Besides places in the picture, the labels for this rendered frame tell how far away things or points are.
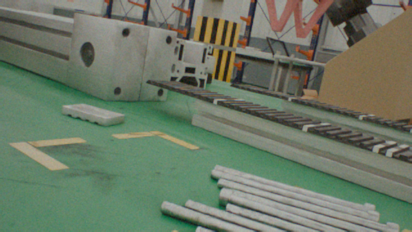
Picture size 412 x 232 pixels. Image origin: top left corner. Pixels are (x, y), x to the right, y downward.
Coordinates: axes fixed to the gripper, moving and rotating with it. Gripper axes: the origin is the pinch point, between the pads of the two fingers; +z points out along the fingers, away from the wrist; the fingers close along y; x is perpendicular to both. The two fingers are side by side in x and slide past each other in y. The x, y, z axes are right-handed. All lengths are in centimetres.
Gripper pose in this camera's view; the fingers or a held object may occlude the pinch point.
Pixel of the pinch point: (290, 29)
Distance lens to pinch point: 61.3
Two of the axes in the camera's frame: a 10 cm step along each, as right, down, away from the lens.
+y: -6.2, 0.4, -7.8
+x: 7.7, 2.5, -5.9
